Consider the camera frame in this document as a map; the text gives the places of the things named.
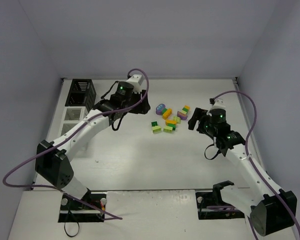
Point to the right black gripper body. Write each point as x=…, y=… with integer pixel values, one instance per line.
x=200, y=121

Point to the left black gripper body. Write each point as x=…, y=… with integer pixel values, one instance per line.
x=139, y=102

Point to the orange lime lego brick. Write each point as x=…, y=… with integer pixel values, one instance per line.
x=173, y=122

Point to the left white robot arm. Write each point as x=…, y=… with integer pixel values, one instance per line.
x=54, y=158

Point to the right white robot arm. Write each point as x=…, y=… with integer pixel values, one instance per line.
x=270, y=208

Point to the orange green stacked lego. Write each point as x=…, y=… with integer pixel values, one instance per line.
x=185, y=110

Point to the purple round paw lego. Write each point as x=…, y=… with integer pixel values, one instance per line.
x=159, y=109

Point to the purple and lime lego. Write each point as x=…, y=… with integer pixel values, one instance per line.
x=182, y=116

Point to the orange and green lego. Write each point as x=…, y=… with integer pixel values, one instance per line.
x=166, y=112

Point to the black slotted container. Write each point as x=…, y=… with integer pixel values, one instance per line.
x=82, y=93

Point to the white slotted container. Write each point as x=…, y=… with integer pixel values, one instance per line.
x=71, y=116

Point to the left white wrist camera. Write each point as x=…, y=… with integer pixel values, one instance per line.
x=136, y=80

